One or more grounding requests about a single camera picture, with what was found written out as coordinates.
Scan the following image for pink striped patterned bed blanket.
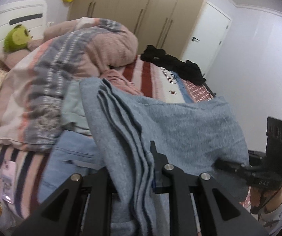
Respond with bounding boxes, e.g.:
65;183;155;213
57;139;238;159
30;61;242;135
0;58;214;235

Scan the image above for blue denim garment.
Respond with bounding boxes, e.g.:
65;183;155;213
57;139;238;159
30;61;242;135
37;131;105;203

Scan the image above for white room door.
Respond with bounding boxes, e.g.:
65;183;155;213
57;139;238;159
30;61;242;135
181;2;232;76

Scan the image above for beige wooden wardrobe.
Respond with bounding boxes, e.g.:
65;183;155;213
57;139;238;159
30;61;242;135
68;0;206;58

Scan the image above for black clothes pile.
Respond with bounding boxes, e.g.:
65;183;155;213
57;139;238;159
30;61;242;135
140;45;205;86

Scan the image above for pink grey striped duvet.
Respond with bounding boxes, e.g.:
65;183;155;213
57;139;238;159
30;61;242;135
0;17;138;152

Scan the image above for green plush toy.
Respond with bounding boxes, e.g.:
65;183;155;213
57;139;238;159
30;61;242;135
4;25;33;52

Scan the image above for pink pillow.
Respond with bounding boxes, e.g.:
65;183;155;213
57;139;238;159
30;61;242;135
0;39;43;69

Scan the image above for light green garment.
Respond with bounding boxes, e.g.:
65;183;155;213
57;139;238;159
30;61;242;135
60;80;91;136

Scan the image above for white bed headboard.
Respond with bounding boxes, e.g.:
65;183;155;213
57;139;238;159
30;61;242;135
0;0;47;52

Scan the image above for person's right hand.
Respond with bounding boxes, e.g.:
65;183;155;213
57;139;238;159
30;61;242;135
250;186;282;213

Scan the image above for grey-blue knit pants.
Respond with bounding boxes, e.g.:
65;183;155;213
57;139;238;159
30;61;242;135
80;78;249;235

